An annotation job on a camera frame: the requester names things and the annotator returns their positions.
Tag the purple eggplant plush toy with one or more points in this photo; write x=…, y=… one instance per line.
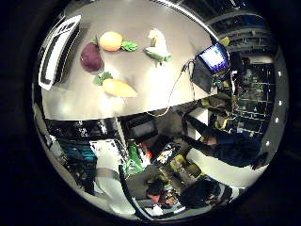
x=91, y=58

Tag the small yellow object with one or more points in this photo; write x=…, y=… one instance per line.
x=224, y=41

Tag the dark storage rack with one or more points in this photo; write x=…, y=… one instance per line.
x=254, y=94

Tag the white and green plush toy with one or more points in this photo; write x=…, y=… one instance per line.
x=158, y=42

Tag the orange fruit plush toy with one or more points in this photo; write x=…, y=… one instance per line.
x=110, y=40

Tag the black panel with white print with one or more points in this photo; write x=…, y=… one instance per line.
x=83, y=130

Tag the black case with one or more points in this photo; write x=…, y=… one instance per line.
x=141, y=127

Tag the person in dark clothes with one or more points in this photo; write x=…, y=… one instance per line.
x=238, y=150

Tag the orange carrot plush toy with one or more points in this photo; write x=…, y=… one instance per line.
x=119, y=88

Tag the green package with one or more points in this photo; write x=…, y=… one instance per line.
x=134, y=158

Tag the black laptop with lit screen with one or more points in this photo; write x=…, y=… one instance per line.
x=200, y=73

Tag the white bin with black interior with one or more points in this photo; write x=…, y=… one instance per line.
x=62, y=34

